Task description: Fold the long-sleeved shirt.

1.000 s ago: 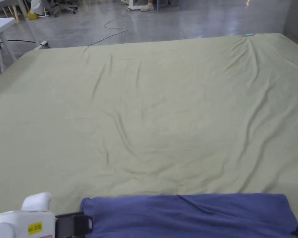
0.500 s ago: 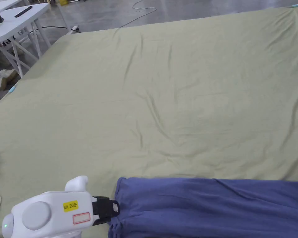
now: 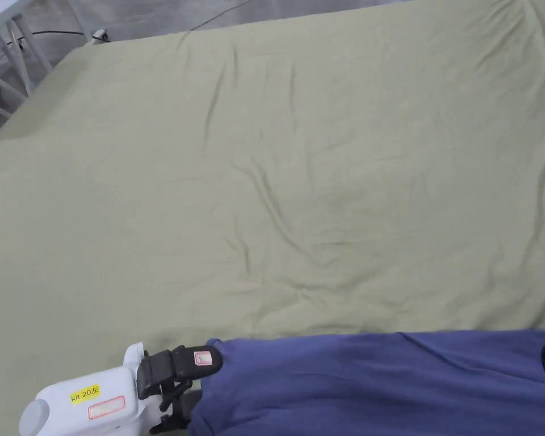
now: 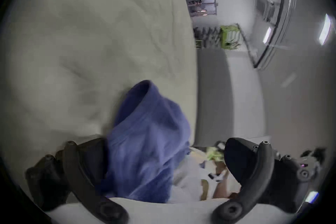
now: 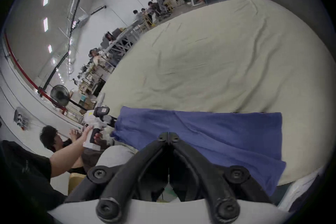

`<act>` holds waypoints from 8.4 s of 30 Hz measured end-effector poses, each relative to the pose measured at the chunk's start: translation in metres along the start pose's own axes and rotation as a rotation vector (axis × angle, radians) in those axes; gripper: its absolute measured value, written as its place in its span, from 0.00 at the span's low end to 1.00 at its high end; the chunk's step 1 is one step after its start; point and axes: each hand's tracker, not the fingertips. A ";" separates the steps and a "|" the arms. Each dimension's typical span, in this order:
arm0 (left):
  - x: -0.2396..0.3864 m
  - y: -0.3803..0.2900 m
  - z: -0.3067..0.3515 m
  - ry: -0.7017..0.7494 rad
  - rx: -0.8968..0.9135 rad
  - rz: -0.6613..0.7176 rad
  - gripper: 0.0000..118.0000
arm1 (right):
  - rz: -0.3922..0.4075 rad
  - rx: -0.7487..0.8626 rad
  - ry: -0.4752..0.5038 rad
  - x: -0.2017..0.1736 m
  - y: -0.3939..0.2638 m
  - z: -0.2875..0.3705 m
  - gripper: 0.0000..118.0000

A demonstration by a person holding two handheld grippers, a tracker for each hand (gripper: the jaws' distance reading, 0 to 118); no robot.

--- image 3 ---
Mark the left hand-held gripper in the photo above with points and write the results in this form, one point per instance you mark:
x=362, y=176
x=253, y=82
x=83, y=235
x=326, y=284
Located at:
x=104, y=399

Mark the dark blue garment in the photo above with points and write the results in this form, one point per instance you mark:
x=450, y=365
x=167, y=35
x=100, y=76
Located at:
x=372, y=390

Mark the bed with pale green sheet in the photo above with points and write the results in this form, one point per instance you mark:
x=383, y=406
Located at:
x=263, y=181

